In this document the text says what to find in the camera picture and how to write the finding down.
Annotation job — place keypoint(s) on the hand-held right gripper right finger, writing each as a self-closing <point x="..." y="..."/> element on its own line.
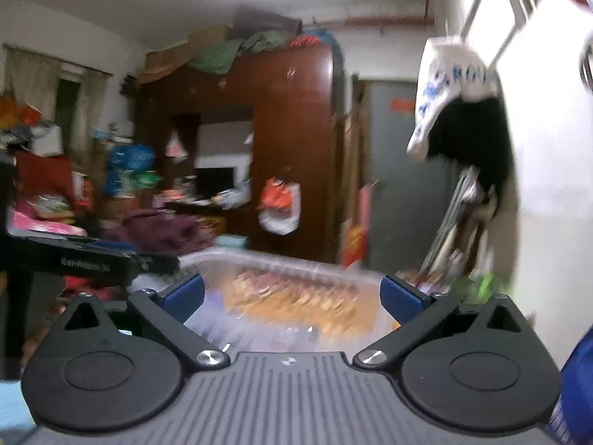
<point x="400" y="301"/>

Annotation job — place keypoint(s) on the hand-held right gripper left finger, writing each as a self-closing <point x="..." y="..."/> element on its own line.
<point x="183" y="294"/>

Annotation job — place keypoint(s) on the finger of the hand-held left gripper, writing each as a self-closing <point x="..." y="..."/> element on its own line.
<point x="155" y="265"/>

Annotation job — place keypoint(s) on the clear plastic basket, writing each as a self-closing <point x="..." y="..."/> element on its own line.
<point x="287" y="296"/>

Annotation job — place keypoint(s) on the maroon cloth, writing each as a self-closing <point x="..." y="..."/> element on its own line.
<point x="157" y="231"/>

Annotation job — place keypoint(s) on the teal box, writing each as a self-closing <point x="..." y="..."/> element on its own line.
<point x="231" y="242"/>

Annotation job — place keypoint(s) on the red paper package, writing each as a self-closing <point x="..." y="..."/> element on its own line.
<point x="354" y="241"/>

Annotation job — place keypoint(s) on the green plastic object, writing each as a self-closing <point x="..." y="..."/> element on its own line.
<point x="486" y="282"/>

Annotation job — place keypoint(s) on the pink paper roll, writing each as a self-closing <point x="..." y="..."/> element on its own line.
<point x="365" y="208"/>

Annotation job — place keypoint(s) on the black monitor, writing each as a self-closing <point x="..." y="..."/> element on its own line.
<point x="213" y="183"/>

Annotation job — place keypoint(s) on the blue plastic bag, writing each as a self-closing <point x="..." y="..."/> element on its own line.
<point x="129" y="157"/>

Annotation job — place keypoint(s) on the metal crutches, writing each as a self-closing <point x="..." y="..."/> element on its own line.
<point x="456" y="204"/>

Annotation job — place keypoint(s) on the small pink plastic bag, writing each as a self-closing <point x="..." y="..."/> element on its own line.
<point x="176" y="148"/>

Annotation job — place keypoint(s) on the grey metal door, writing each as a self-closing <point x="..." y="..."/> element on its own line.
<point x="398" y="171"/>

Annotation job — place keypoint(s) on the orange white plastic bag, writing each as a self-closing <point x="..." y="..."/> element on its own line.
<point x="278" y="204"/>

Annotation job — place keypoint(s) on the black hanging garment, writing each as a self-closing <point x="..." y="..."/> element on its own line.
<point x="472" y="134"/>

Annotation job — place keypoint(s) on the beige curtain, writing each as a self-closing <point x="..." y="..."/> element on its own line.
<point x="28" y="79"/>

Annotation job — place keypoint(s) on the blue fabric bag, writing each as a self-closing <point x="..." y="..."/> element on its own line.
<point x="577" y="380"/>

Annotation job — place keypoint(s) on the red door sign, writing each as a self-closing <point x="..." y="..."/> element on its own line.
<point x="401" y="105"/>

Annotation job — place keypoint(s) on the brown wooden wardrobe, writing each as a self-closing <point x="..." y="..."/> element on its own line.
<point x="287" y="116"/>

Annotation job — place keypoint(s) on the cardboard box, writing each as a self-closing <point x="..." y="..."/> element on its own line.
<point x="162" y="62"/>

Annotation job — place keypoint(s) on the green cloth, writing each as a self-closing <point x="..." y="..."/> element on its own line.
<point x="217" y="58"/>

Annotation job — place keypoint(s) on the white sweatshirt blue letters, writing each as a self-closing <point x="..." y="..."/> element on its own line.
<point x="444" y="83"/>

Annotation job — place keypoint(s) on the white window frame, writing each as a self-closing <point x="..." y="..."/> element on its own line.
<point x="482" y="4"/>

